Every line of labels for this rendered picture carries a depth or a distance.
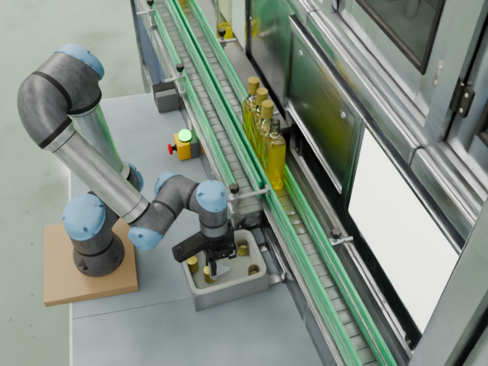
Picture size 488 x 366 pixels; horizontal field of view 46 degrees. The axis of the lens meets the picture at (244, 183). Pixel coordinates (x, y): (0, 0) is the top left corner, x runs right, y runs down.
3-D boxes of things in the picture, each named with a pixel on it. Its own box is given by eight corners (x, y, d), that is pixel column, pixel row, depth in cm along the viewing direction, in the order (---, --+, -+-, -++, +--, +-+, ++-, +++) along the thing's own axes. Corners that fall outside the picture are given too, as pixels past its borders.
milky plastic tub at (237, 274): (269, 289, 171) (269, 272, 165) (195, 311, 166) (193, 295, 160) (249, 244, 182) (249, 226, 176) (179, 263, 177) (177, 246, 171)
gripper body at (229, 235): (237, 259, 163) (236, 233, 154) (207, 268, 161) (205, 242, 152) (228, 239, 167) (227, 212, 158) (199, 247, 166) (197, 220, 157)
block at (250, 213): (263, 224, 180) (264, 210, 174) (234, 232, 178) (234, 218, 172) (260, 216, 182) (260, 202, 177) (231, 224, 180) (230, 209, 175)
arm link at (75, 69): (90, 215, 172) (17, 68, 131) (120, 179, 180) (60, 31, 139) (123, 228, 168) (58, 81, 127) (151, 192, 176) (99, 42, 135)
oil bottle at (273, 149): (283, 188, 181) (287, 138, 165) (266, 192, 180) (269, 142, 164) (277, 176, 185) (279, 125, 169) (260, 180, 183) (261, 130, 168)
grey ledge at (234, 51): (287, 147, 207) (288, 123, 199) (263, 152, 205) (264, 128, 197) (209, 10, 268) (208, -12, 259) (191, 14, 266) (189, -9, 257)
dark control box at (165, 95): (179, 110, 226) (177, 93, 220) (158, 114, 224) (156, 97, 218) (173, 96, 231) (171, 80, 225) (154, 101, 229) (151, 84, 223)
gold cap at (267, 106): (275, 117, 168) (275, 105, 164) (263, 120, 167) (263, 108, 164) (270, 110, 170) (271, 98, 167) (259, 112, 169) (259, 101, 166)
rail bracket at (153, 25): (157, 30, 241) (154, 1, 231) (140, 33, 239) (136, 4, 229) (155, 25, 243) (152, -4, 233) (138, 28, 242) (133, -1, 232)
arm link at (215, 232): (203, 232, 148) (194, 208, 154) (204, 242, 152) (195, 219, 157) (231, 224, 150) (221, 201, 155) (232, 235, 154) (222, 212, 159)
